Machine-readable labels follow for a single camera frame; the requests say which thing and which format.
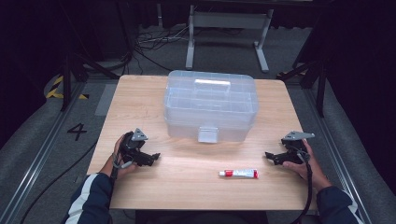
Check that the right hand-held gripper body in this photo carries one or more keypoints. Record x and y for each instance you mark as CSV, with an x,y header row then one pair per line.
x,y
295,149

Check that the dark curtain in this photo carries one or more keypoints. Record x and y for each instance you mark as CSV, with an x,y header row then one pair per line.
x,y
367,62
25,46

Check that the yellow and black tape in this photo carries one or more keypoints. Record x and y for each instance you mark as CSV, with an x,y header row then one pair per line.
x,y
53,92

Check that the metal floor rail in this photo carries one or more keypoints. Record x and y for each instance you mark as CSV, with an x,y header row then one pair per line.
x,y
39,158
335,149

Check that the white and red tube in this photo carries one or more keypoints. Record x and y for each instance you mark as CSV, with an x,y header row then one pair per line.
x,y
239,173

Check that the clear plastic storage box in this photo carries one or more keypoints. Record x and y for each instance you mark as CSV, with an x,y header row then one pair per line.
x,y
211,105

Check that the person's left hand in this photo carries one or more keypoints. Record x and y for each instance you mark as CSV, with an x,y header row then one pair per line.
x,y
124,170

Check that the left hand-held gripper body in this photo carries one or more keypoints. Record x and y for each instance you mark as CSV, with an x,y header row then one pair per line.
x,y
132,147

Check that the person's right hand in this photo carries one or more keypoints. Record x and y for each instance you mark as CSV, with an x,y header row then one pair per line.
x,y
311,171

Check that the black tripod stand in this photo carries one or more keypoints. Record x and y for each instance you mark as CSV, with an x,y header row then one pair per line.
x,y
320,96
66,87

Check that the grey metal stand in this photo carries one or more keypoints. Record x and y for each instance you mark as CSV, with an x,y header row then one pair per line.
x,y
227,19

